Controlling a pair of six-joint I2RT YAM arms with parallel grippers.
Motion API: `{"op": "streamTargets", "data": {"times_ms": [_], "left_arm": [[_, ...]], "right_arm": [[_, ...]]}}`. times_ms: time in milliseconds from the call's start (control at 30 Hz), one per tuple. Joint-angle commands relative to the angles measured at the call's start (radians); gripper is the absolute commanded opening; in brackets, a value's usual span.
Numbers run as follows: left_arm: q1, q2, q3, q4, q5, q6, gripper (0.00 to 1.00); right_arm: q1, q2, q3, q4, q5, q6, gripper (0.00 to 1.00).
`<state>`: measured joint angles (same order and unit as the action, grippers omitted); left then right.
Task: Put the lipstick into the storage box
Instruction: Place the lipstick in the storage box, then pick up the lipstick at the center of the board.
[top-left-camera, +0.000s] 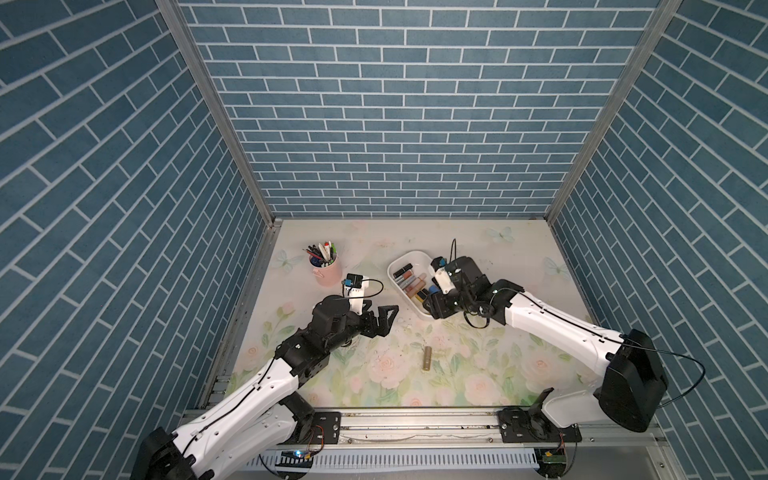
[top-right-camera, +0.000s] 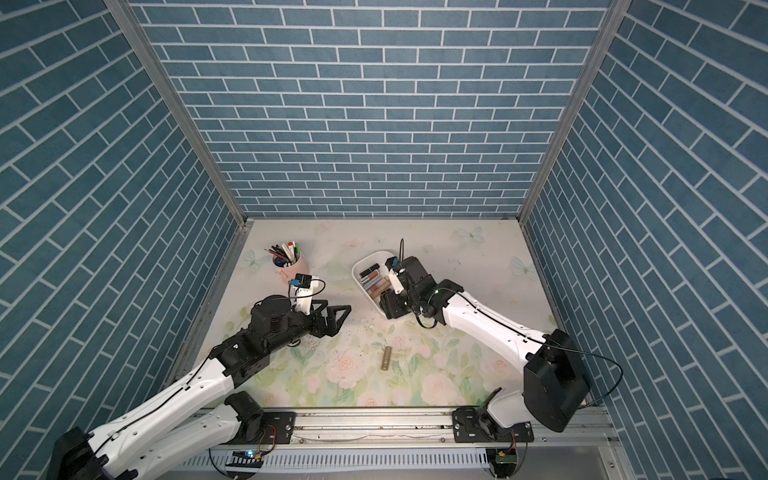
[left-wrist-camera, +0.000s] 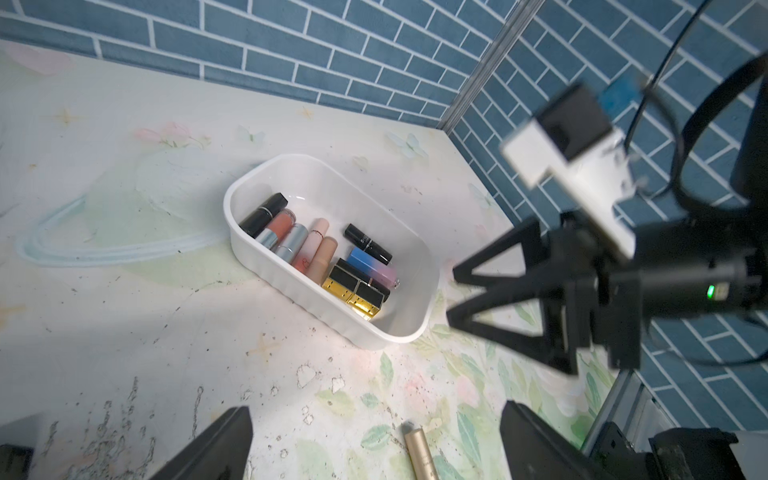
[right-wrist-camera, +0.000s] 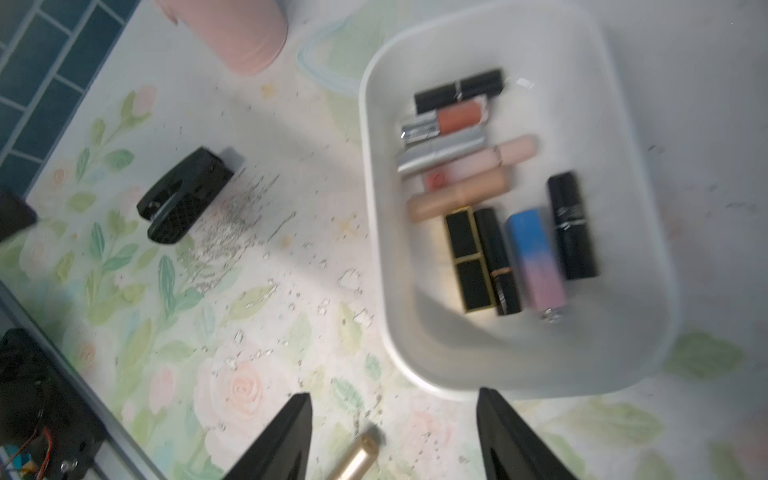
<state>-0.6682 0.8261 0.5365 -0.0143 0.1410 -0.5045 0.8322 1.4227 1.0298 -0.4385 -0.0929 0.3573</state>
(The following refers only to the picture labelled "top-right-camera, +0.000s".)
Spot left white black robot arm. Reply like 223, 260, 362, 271
46, 295, 352, 479

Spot dark red lipstick tube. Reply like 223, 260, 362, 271
359, 263, 380, 278

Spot left green circuit board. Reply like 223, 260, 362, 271
225, 450, 264, 471

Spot right green circuit board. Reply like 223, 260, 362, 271
489, 451, 518, 478

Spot pens in bucket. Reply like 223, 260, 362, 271
266, 242, 301, 268

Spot brown beige lipstick tube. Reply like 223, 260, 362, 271
371, 287, 389, 301

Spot silver lipstick tube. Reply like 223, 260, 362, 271
362, 272, 382, 289

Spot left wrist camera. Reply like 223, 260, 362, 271
288, 273, 315, 315

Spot pink pen holder bucket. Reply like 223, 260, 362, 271
275, 257, 311, 284

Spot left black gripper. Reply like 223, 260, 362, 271
265, 298, 351, 355

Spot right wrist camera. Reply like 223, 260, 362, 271
385, 256, 404, 295

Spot gold lipstick tube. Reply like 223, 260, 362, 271
380, 346, 393, 371

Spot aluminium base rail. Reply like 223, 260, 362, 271
119, 406, 625, 452

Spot white plastic storage box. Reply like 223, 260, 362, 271
351, 250, 420, 320

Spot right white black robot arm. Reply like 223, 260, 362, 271
379, 256, 590, 441

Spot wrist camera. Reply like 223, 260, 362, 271
288, 273, 315, 315
385, 256, 404, 295

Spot green circuit board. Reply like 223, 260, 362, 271
225, 450, 264, 471
489, 451, 518, 478

